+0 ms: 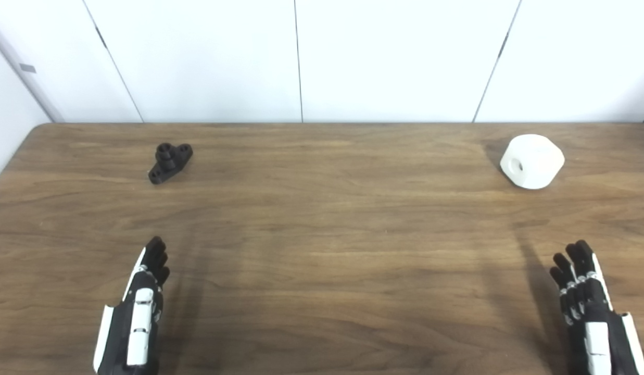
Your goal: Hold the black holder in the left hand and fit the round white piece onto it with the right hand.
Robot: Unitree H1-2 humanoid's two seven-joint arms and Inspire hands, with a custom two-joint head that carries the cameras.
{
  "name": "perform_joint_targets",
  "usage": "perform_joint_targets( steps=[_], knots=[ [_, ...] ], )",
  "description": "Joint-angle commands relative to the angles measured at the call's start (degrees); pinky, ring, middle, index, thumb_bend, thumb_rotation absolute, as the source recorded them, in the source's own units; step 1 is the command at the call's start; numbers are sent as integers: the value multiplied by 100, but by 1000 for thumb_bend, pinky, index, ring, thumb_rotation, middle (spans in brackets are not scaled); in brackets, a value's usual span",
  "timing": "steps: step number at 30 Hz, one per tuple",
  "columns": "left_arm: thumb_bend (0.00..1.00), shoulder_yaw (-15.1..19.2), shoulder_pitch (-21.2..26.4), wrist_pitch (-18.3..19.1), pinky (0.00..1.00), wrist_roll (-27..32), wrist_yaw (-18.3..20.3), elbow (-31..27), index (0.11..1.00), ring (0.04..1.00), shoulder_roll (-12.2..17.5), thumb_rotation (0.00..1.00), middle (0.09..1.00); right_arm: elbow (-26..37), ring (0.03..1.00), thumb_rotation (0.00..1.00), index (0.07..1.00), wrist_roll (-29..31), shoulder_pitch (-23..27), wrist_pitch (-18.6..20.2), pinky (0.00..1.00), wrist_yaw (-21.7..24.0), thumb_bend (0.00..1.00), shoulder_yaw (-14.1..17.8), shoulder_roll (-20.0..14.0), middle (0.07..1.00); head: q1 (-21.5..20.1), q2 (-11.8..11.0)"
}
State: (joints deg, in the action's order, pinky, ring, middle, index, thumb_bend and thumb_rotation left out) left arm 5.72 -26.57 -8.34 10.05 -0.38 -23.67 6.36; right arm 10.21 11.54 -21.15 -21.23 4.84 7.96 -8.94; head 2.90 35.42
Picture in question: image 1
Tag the black flanged holder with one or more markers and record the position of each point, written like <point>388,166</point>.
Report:
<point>168,164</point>

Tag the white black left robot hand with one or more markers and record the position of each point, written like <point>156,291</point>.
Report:
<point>137,317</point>

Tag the round white piece with holes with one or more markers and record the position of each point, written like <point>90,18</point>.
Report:
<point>538,161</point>

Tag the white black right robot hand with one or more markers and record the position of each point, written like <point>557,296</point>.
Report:
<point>595,333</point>

